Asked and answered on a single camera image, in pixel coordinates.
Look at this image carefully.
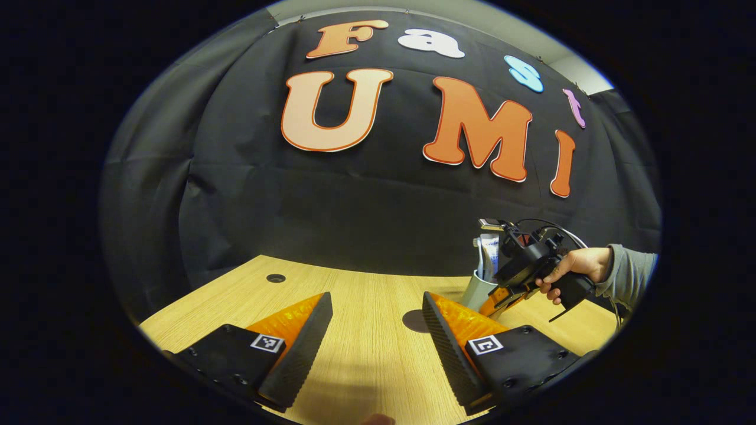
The dark brown round coaster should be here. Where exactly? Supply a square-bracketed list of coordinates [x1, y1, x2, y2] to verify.
[402, 309, 435, 335]

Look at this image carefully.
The white toothpaste tube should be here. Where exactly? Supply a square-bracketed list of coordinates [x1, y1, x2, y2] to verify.
[480, 233, 501, 281]

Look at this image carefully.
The black backdrop cloth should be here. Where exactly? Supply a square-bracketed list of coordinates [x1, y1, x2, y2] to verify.
[97, 9, 662, 322]

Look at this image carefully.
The black cable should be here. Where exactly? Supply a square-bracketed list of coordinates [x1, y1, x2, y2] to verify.
[515, 217, 590, 250]

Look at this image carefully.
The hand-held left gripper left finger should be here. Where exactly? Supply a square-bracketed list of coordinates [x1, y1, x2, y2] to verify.
[162, 292, 333, 414]

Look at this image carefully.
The wooden desktop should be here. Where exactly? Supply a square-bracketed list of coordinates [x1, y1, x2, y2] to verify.
[139, 255, 621, 425]

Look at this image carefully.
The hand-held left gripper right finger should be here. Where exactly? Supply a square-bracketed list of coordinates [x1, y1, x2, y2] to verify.
[422, 291, 597, 417]

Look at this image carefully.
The pale green cup wooden handle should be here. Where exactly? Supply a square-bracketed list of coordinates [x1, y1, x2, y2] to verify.
[461, 270, 500, 313]

